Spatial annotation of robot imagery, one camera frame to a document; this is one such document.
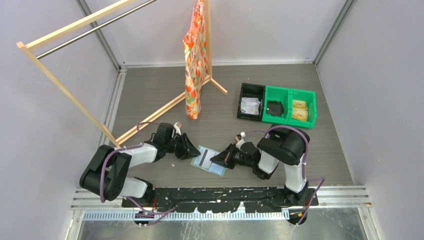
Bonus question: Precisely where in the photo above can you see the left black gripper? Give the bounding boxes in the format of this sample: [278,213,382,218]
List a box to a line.
[164,133,200,160]

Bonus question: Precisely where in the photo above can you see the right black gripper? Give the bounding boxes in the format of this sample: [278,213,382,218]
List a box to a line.
[210,142,255,169]

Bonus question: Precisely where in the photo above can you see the white card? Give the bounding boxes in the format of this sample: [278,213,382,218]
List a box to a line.
[192,146,219,169]

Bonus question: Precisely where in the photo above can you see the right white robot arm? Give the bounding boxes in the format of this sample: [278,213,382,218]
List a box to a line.
[210,124,310,206]

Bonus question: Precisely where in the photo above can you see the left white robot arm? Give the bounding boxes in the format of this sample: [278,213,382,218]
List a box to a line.
[79,122,200,207]

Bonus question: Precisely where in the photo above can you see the white cards in bin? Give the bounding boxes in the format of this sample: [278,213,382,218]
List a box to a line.
[240,97,261,115]

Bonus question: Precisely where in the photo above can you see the black cards in bin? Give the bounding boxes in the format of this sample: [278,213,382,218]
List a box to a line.
[266,100,284,117]

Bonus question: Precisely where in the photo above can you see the black storage bin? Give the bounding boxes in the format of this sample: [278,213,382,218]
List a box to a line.
[236,82,266,122]

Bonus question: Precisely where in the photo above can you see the green bin middle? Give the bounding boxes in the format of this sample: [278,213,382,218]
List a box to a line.
[261,85,291,125]

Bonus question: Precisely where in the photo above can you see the green bin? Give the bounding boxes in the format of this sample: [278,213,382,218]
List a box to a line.
[261,85,291,125]
[287,88,318,129]

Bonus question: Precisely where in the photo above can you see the orange floral hanging cloth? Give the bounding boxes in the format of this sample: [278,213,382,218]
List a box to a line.
[182,0,208,120]

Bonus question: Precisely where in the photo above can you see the green bin right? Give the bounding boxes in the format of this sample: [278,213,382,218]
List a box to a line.
[287,88,318,129]

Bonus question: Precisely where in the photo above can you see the wooden clothes rack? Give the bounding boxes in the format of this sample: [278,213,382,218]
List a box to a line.
[16,0,229,148]

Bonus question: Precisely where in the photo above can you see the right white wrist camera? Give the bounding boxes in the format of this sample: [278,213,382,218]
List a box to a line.
[235,131,246,150]

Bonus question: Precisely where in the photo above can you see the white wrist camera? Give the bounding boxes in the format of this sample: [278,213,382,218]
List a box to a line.
[173,122,183,136]
[235,131,246,150]

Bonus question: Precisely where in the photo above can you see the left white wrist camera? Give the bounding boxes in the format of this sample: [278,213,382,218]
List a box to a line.
[173,122,183,136]

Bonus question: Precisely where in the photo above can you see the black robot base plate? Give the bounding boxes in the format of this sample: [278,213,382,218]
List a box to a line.
[134,186,319,214]

